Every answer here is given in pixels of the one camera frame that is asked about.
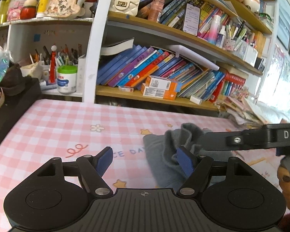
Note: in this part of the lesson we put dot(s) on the pink gradient bottle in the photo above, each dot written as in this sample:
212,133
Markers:
213,32

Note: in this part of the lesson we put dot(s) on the black bag on left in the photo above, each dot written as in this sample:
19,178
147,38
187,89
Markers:
17,95

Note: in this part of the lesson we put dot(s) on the orange white box upper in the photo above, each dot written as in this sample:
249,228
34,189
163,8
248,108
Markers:
163,83

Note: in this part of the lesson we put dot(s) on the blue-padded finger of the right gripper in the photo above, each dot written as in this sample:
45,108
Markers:
220,141

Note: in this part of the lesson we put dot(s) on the white power adapter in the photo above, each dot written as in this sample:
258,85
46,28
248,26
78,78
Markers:
196,100

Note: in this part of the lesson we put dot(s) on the white green-lid jar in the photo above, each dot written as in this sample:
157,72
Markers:
66,79

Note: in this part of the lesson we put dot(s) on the row of leaning books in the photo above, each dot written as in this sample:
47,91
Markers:
128,65

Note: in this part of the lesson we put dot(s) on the pink checkered cartoon desk mat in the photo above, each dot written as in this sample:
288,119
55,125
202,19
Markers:
69,130

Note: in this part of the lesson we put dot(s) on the grey sweatshirt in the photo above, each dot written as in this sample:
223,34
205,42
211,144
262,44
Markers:
161,154

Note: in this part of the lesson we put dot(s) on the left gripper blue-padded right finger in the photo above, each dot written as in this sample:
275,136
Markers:
197,170

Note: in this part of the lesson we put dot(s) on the wooden white bookshelf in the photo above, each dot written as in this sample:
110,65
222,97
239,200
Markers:
240,40

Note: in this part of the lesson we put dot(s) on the red round doll figurine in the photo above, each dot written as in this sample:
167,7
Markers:
28,10

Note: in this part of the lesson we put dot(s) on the red tassel ornament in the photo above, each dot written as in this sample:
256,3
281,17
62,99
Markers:
52,71

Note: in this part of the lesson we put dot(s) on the pink spray bottle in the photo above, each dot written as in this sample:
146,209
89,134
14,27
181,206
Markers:
156,10

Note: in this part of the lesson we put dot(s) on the orange white box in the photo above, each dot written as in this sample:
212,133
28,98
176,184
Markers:
163,83
157,93

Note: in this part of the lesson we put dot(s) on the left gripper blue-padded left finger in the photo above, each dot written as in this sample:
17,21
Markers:
92,168

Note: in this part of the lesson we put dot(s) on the stack of papers and notebooks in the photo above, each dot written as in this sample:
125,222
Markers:
246,114

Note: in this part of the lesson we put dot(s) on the orange white box lower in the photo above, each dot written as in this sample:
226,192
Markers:
157,93

